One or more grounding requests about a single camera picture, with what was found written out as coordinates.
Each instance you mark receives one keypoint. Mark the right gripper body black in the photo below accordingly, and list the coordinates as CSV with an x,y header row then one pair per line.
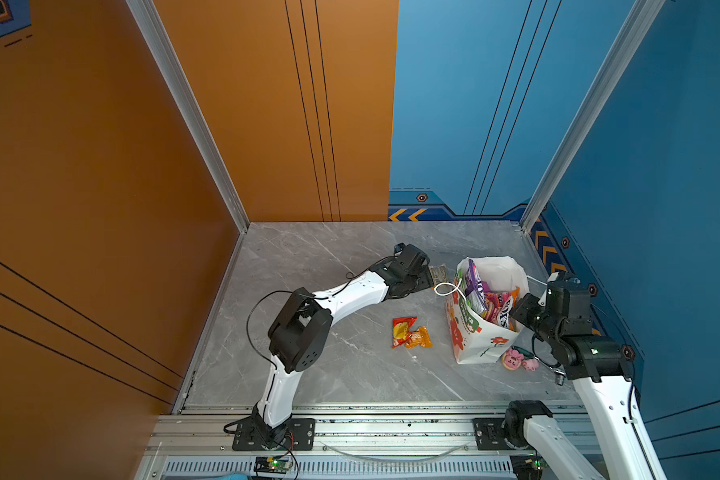
x,y
532,315

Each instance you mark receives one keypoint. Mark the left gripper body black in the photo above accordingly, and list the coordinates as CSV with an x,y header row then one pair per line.
x,y
422,279

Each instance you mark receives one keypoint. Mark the clear orange cracker packet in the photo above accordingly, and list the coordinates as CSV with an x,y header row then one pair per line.
x,y
440,274

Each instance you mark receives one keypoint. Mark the orange Fox's fruits candy bag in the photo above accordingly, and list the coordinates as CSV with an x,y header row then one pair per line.
x,y
509,299

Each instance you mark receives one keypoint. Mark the purple white snack packet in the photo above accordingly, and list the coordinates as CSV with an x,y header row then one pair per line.
x,y
474,290

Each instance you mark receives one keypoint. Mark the white floral paper bag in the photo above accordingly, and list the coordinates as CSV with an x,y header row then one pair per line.
x,y
475,340

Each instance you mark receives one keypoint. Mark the green Lay's chips bag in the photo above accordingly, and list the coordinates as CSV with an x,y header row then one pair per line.
x,y
461,287

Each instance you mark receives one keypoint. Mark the purple grape candy bag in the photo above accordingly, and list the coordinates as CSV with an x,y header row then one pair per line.
x,y
493,302

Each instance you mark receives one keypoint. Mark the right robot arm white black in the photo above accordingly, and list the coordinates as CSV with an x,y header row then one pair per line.
x,y
601,372

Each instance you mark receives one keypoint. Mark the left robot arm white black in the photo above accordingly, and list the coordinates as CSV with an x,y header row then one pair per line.
x,y
300,330

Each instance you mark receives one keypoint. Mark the red small snack packet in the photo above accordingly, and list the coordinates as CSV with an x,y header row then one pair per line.
x,y
402,330

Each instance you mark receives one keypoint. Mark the orange small candy packet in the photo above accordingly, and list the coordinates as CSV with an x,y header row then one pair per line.
x,y
419,338

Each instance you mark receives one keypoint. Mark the left electronics board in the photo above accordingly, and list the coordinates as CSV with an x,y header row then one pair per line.
x,y
273,466

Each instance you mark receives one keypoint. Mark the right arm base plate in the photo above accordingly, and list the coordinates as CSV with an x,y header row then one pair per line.
x,y
490,434

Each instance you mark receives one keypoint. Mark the aluminium front rail frame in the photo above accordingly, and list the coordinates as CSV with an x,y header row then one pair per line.
x,y
386,441

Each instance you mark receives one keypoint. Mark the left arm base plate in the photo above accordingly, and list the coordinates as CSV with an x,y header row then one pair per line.
x,y
296,434

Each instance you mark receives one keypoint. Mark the right aluminium corner post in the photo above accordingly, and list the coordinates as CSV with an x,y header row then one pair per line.
x,y
626,43

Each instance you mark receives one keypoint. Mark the aluminium corner post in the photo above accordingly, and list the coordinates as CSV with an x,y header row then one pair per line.
x,y
626,43
154,33

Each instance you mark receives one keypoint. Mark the left aluminium corner post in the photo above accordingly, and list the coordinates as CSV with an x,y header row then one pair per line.
x,y
154,33

